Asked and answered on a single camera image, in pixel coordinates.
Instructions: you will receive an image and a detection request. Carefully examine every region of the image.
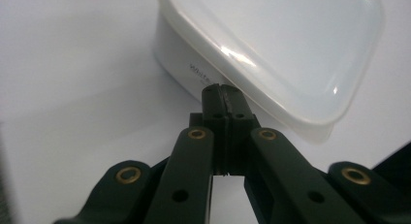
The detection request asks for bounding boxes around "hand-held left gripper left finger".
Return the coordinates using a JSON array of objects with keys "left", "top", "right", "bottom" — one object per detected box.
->
[{"left": 189, "top": 82, "right": 231, "bottom": 176}]

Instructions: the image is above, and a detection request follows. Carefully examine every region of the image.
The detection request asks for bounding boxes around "white square lidded container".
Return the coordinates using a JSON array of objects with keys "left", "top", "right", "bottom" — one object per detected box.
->
[{"left": 151, "top": 0, "right": 388, "bottom": 144}]

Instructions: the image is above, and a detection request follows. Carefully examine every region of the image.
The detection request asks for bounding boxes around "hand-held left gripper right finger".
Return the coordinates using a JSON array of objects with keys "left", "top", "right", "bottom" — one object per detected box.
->
[{"left": 222, "top": 84, "right": 262, "bottom": 177}]

